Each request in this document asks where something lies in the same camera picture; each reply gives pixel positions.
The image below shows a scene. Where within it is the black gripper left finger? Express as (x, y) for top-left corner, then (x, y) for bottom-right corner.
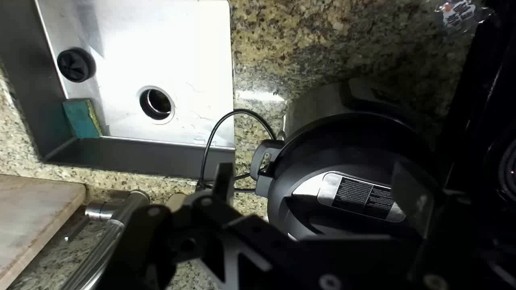
(212, 160), (236, 206)

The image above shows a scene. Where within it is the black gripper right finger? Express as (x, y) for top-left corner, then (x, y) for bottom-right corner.
(390, 159), (432, 238)

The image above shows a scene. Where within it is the black pressure cooker lid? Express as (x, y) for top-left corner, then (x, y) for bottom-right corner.
(249, 78), (448, 246)

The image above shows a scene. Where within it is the black stove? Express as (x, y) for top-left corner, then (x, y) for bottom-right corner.
(440, 0), (516, 254)

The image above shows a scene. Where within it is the chrome faucet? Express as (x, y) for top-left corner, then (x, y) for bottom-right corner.
(62, 188), (151, 290)

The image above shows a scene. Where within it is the stainless steel sink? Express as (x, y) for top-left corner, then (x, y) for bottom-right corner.
(0, 0), (236, 180)

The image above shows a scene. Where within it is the green dish sponge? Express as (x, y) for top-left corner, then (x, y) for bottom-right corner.
(61, 96), (104, 140)

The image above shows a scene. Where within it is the black sink stopper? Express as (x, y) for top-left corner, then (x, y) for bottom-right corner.
(56, 46), (98, 83)

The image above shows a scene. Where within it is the clear plastic wrapper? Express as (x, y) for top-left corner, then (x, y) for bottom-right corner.
(435, 0), (482, 28)

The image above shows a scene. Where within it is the wooden cutting board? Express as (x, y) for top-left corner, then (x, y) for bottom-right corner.
(0, 172), (88, 290)

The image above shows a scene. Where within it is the black cooker power cable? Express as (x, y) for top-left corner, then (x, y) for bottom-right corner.
(198, 107), (282, 191)

